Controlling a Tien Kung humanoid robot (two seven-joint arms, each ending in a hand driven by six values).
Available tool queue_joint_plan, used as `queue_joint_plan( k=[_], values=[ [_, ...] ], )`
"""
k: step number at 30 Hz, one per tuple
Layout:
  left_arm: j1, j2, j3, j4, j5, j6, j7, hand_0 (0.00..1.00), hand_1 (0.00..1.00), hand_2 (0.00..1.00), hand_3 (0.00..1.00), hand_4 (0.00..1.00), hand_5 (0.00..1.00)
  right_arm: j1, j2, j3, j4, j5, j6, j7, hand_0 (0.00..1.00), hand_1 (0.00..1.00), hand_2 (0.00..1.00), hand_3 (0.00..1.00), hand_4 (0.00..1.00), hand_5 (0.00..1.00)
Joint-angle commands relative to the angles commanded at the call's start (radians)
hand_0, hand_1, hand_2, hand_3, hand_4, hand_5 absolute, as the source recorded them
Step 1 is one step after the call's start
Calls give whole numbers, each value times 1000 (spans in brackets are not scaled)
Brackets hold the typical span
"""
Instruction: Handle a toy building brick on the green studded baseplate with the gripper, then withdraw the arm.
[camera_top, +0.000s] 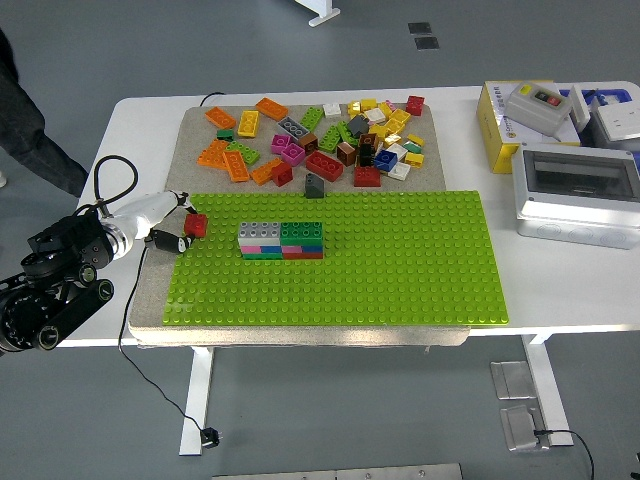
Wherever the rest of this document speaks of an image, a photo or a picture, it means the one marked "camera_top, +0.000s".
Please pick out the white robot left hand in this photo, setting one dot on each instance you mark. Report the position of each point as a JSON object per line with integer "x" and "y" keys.
{"x": 142, "y": 212}

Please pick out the red square toy brick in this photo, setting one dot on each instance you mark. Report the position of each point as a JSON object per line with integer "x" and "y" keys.
{"x": 415, "y": 105}
{"x": 196, "y": 226}
{"x": 282, "y": 174}

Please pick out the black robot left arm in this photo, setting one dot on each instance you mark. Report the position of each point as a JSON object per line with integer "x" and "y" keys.
{"x": 75, "y": 245}

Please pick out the orange wide toy brick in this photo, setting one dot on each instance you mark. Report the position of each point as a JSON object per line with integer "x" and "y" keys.
{"x": 212, "y": 154}

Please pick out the orange long toy brick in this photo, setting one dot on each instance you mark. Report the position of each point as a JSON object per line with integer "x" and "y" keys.
{"x": 220, "y": 118}
{"x": 266, "y": 171}
{"x": 271, "y": 108}
{"x": 235, "y": 166}

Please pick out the pink short stacked brick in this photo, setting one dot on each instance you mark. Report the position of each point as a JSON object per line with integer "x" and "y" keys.
{"x": 291, "y": 249}
{"x": 250, "y": 249}

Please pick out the small dark green brick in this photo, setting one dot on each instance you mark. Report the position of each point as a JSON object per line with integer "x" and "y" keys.
{"x": 225, "y": 134}

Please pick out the light green long toy brick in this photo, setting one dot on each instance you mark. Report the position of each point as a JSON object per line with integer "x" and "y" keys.
{"x": 243, "y": 152}
{"x": 312, "y": 118}
{"x": 345, "y": 132}
{"x": 330, "y": 138}

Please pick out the grey long stacked brick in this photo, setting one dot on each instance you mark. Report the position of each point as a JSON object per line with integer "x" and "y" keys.
{"x": 259, "y": 230}

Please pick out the green thin stacked brick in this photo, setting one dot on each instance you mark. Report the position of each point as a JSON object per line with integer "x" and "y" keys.
{"x": 262, "y": 256}

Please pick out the blue short stacked brick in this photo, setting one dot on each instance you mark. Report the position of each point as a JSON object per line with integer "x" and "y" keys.
{"x": 271, "y": 249}
{"x": 312, "y": 248}

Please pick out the yellow long toy brick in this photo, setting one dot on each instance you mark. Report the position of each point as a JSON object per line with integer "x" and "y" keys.
{"x": 248, "y": 123}

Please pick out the magenta square toy brick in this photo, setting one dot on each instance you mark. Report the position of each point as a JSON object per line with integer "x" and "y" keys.
{"x": 293, "y": 154}
{"x": 280, "y": 143}

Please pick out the dark green long stacked brick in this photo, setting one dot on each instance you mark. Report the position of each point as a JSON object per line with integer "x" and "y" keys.
{"x": 301, "y": 232}

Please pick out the red thin stacked brick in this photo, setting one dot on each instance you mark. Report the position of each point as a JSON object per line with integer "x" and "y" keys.
{"x": 302, "y": 255}

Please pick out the grey long toy brick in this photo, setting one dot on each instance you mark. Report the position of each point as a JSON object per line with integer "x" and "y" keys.
{"x": 292, "y": 128}

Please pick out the dark grey slope brick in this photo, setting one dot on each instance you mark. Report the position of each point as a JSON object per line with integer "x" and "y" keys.
{"x": 314, "y": 185}
{"x": 357, "y": 125}

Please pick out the red long toy brick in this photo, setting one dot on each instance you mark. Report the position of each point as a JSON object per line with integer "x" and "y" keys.
{"x": 324, "y": 166}

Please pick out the white square toy brick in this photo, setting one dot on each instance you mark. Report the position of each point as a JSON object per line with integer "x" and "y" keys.
{"x": 399, "y": 171}
{"x": 331, "y": 110}
{"x": 397, "y": 151}
{"x": 374, "y": 115}

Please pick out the red wide toy brick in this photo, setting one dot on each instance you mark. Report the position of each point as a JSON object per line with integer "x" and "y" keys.
{"x": 367, "y": 176}

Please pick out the yellow square toy brick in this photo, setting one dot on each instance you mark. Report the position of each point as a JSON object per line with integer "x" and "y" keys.
{"x": 400, "y": 116}
{"x": 378, "y": 131}
{"x": 368, "y": 104}
{"x": 384, "y": 109}
{"x": 354, "y": 107}
{"x": 415, "y": 140}
{"x": 393, "y": 125}
{"x": 414, "y": 159}
{"x": 391, "y": 140}

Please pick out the blue square toy brick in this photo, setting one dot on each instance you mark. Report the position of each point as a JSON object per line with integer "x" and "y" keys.
{"x": 385, "y": 160}

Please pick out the green studded baseplate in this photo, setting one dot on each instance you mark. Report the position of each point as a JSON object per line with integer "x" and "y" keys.
{"x": 400, "y": 275}

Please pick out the small pink toy brick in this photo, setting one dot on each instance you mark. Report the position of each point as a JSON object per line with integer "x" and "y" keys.
{"x": 391, "y": 105}

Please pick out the small teal toy brick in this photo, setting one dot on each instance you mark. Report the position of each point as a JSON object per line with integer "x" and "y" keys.
{"x": 412, "y": 147}

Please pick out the person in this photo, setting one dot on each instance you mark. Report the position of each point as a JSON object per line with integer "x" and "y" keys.
{"x": 30, "y": 130}

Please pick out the white table leg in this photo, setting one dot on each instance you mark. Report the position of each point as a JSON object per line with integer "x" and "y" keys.
{"x": 197, "y": 400}
{"x": 542, "y": 380}

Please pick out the white furniture foot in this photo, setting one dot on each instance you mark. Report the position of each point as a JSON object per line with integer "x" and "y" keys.
{"x": 320, "y": 10}

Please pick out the grey-brown table mat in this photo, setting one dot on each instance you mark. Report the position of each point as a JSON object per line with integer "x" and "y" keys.
{"x": 434, "y": 165}

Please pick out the long metal floor plate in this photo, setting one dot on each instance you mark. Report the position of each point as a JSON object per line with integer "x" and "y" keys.
{"x": 340, "y": 472}

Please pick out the black floor outlet cover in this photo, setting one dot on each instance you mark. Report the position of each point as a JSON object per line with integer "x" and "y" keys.
{"x": 426, "y": 43}
{"x": 419, "y": 27}

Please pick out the yellow cardboard box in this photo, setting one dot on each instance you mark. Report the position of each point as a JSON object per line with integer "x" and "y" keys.
{"x": 492, "y": 130}

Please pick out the small metal floor plate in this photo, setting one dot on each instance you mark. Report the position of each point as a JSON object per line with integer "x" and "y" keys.
{"x": 512, "y": 380}
{"x": 520, "y": 429}

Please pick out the grey distribution box clear lid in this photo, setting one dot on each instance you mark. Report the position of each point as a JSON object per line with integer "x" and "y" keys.
{"x": 575, "y": 220}

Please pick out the white plastic housing part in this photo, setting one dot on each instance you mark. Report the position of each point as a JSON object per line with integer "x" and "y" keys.
{"x": 580, "y": 107}

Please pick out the blue plastic crate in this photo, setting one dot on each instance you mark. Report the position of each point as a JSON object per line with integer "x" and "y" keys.
{"x": 615, "y": 95}

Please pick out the grey push-button switch box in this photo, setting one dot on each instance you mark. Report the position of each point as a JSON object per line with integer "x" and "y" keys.
{"x": 530, "y": 112}

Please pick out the white wall socket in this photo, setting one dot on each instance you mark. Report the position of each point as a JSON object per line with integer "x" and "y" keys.
{"x": 620, "y": 122}

